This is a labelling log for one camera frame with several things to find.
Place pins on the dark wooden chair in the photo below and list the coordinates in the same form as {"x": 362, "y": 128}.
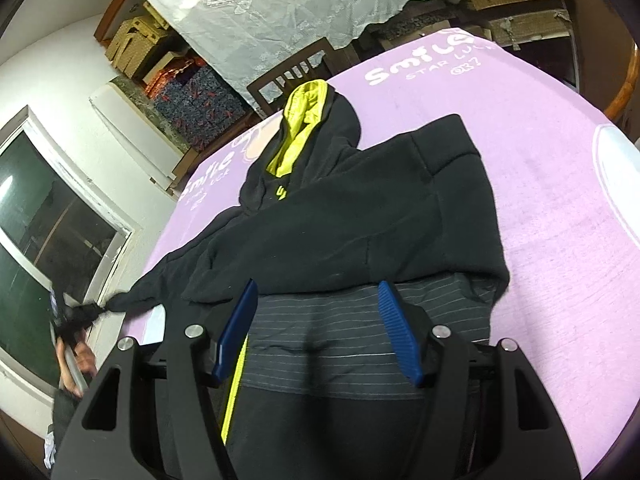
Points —
{"x": 310, "y": 63}

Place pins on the black hoodie with yellow lining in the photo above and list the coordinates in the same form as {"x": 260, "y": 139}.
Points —
{"x": 316, "y": 392}

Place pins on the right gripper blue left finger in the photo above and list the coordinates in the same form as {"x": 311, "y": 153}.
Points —
{"x": 230, "y": 342}

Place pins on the dark patterned folded blanket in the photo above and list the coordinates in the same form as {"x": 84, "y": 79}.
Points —
{"x": 197, "y": 103}

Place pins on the window with white frame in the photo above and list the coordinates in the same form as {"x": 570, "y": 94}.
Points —
{"x": 58, "y": 236}

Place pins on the pink printed bed sheet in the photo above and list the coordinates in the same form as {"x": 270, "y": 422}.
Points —
{"x": 566, "y": 190}

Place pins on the cardboard boxes stack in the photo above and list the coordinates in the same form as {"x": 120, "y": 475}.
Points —
{"x": 141, "y": 40}

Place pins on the orange wooden chair frame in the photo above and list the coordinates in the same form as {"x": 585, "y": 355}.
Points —
{"x": 626, "y": 90}

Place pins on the person's left hand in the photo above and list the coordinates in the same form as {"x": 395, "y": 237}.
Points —
{"x": 77, "y": 365}

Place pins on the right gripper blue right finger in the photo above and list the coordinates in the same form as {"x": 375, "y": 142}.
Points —
{"x": 394, "y": 313}

